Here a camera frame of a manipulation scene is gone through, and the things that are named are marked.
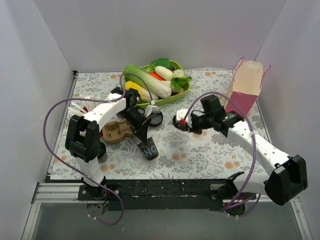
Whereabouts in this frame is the dark paper coffee cup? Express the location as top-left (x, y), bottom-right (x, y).
top-left (137, 137), bottom-right (159, 160)

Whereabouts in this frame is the black coffee cup lid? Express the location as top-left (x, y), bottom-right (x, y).
top-left (172, 115), bottom-right (190, 132)

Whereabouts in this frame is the brown cardboard cup carrier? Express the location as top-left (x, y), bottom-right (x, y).
top-left (102, 119), bottom-right (135, 144)

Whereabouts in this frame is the pink paper gift bag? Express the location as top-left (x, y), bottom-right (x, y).
top-left (224, 57), bottom-right (271, 117)

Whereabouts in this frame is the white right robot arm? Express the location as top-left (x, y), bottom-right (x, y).
top-left (172, 92), bottom-right (308, 210)

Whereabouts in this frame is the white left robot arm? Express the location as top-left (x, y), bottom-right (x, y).
top-left (65, 87), bottom-right (153, 200)

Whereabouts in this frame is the floral patterned table mat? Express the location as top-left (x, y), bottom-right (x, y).
top-left (50, 69), bottom-right (253, 181)

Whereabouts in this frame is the yellow napa cabbage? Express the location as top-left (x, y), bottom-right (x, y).
top-left (125, 80), bottom-right (159, 102)

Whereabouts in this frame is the green napa cabbage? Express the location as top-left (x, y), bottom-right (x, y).
top-left (122, 64), bottom-right (172, 99)

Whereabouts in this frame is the green vegetable basket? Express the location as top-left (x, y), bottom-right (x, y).
top-left (125, 60), bottom-right (192, 108)

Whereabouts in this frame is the orange carrot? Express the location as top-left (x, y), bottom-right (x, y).
top-left (149, 72), bottom-right (165, 81)

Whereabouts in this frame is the white radish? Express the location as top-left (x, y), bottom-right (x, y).
top-left (154, 66), bottom-right (174, 81)

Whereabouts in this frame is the red holder of straws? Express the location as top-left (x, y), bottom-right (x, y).
top-left (68, 93), bottom-right (104, 138)

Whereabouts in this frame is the green leafy bok choy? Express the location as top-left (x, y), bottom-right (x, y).
top-left (145, 58), bottom-right (176, 73)

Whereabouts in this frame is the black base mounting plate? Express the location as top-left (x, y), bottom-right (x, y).
top-left (77, 178), bottom-right (237, 211)

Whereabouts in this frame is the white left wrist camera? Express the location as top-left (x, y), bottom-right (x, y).
top-left (144, 104), bottom-right (160, 118)

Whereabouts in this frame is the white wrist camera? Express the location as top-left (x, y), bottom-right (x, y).
top-left (144, 104), bottom-right (160, 118)
top-left (173, 108), bottom-right (192, 127)

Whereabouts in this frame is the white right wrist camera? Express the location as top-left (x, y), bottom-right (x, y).
top-left (173, 108), bottom-right (192, 127)

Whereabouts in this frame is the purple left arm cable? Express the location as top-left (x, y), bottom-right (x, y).
top-left (42, 72), bottom-right (154, 226)

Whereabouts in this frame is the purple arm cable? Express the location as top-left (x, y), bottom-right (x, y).
top-left (183, 91), bottom-right (262, 217)
top-left (42, 72), bottom-right (154, 226)

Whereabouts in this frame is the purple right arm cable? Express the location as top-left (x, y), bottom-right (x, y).
top-left (183, 91), bottom-right (262, 217)

